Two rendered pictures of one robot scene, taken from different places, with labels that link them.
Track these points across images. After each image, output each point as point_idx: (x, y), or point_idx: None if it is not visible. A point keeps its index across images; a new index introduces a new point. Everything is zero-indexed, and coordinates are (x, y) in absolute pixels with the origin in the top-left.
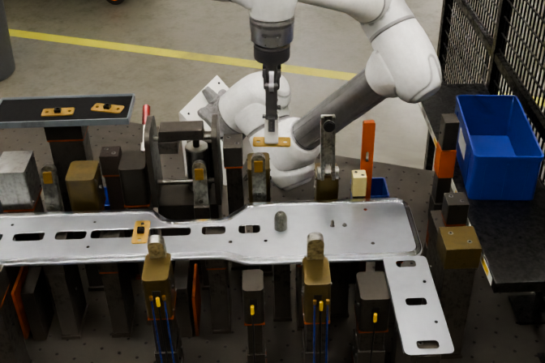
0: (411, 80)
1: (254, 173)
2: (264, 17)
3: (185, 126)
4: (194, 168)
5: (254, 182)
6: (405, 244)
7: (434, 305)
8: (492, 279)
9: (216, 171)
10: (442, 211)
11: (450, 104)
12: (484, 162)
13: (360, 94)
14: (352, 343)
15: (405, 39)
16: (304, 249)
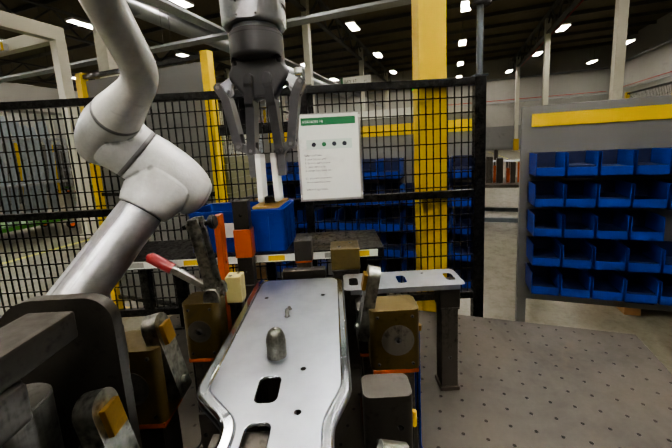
0: (202, 179)
1: (166, 349)
2: None
3: (16, 334)
4: (96, 412)
5: (171, 364)
6: (326, 281)
7: (403, 273)
8: (378, 248)
9: (129, 385)
10: (297, 257)
11: (144, 252)
12: (285, 213)
13: (137, 230)
14: (346, 423)
15: (173, 146)
16: (327, 334)
